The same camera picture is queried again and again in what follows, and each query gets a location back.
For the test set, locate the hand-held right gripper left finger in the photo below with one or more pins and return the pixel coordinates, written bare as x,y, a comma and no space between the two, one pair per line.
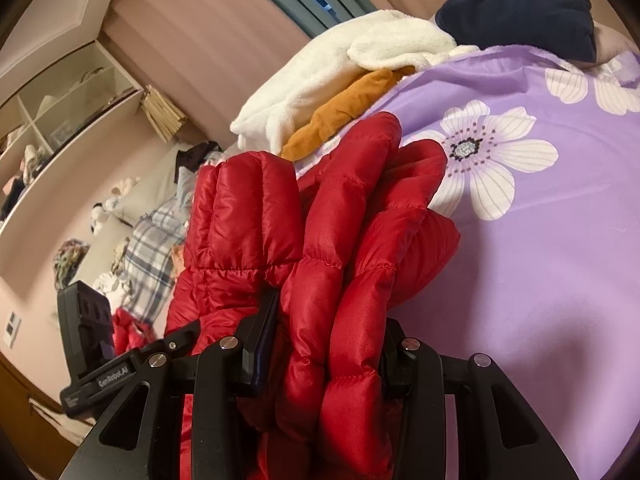
260,342

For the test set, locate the plaid shirt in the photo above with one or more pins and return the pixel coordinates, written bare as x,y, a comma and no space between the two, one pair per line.
150,260

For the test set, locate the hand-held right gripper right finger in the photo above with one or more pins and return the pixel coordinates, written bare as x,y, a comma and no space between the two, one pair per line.
417,375

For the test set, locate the pink curtain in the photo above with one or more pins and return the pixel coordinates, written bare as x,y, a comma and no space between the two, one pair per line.
200,50

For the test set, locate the floral patterned bag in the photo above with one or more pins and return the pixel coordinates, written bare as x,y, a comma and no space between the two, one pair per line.
70,262

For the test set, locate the small red garment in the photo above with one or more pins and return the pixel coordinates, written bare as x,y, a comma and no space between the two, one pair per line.
127,330

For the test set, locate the dark cloth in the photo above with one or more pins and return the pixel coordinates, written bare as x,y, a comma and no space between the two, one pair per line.
197,155

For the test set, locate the mustard brown garment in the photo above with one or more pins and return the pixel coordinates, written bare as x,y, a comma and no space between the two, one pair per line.
345,105

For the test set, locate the white plush toy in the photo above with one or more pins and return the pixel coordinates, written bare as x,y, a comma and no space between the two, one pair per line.
107,210

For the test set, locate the white fleece blanket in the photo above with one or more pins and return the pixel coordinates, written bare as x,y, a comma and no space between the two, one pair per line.
310,90

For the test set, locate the red puffer jacket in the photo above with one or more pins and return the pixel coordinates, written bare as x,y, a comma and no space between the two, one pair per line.
325,260

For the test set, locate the white wall switch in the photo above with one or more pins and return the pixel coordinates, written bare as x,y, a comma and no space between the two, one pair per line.
11,330

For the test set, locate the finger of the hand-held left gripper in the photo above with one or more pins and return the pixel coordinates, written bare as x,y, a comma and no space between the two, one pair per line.
172,342

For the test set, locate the purple floral bed sheet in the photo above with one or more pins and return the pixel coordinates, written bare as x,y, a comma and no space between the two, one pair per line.
525,235

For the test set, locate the dark navy garment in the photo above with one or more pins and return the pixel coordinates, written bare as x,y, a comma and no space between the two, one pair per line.
520,15

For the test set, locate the white wall shelf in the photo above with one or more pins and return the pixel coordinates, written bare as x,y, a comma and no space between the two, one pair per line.
60,110

